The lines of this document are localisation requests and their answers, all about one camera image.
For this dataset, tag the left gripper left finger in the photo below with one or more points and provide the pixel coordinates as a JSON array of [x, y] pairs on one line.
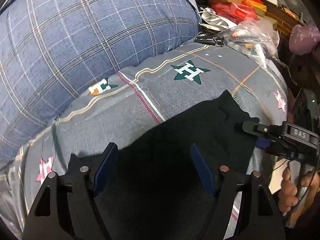
[[64, 207]]

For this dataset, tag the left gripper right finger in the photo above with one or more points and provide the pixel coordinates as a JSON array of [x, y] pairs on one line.
[[243, 206]]

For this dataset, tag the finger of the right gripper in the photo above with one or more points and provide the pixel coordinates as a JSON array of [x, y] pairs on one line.
[[262, 143], [260, 130]]

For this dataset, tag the black pants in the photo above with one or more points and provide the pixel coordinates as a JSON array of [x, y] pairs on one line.
[[187, 154]]

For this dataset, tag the person's right hand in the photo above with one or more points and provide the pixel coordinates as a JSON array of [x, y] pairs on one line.
[[288, 191]]

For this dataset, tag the clear plastic bag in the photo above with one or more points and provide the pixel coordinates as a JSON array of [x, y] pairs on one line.
[[255, 39]]

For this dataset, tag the pink floral cloth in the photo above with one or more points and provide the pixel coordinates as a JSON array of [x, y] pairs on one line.
[[303, 39]]

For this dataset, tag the grey patterned bed sheet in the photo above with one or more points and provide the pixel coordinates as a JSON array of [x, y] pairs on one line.
[[142, 97]]

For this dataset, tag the white black printed bag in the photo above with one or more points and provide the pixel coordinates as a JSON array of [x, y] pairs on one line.
[[214, 22]]

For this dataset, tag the red packaging pile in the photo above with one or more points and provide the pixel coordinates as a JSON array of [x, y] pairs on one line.
[[238, 10]]

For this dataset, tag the blue plaid pillow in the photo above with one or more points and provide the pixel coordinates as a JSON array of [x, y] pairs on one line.
[[53, 50]]

